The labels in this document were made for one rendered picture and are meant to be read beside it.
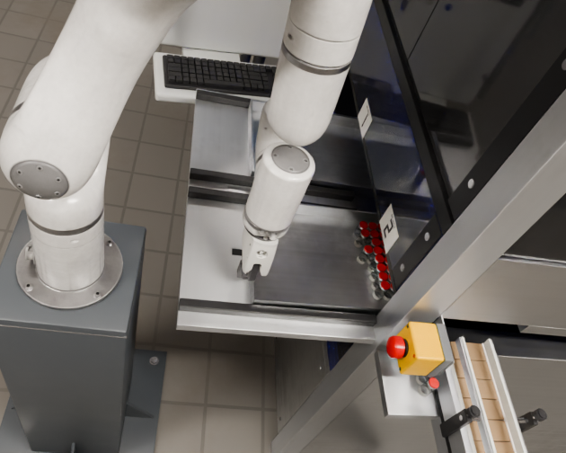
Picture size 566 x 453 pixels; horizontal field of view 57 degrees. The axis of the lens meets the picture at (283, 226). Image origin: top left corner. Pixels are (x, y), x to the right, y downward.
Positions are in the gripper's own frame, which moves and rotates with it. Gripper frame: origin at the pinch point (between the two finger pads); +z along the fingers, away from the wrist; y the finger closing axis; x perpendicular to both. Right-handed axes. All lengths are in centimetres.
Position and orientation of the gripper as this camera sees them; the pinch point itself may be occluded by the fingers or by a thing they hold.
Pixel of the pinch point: (246, 270)
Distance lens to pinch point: 104.0
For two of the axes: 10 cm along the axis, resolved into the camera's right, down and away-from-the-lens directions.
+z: -2.7, 6.0, 7.5
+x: -9.6, -1.3, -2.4
